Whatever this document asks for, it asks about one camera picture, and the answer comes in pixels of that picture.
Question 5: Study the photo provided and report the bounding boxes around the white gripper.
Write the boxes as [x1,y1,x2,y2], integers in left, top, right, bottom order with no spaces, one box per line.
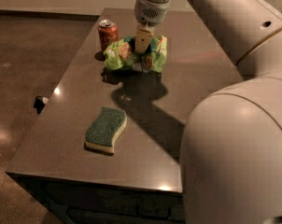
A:
[134,0,171,54]

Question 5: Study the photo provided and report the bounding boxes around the green rice chip bag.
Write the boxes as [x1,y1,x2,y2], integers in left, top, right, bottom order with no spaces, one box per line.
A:
[104,35,167,73]

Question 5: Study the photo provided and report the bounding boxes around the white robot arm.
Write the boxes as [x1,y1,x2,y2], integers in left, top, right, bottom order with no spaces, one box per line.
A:
[134,0,282,224]

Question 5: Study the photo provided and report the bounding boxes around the red coke can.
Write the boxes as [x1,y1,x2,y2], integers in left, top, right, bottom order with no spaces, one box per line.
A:
[98,20,119,51]

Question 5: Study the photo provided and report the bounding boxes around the green and yellow sponge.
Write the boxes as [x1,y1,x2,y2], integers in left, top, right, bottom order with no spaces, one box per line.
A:
[85,107,127,155]

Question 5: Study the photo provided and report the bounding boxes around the black object beside table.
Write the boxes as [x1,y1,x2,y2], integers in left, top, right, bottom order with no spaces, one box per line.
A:
[34,96,49,114]

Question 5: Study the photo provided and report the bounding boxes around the dark cabinet drawers under table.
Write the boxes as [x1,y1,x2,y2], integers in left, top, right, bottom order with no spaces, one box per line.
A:
[9,174,186,224]

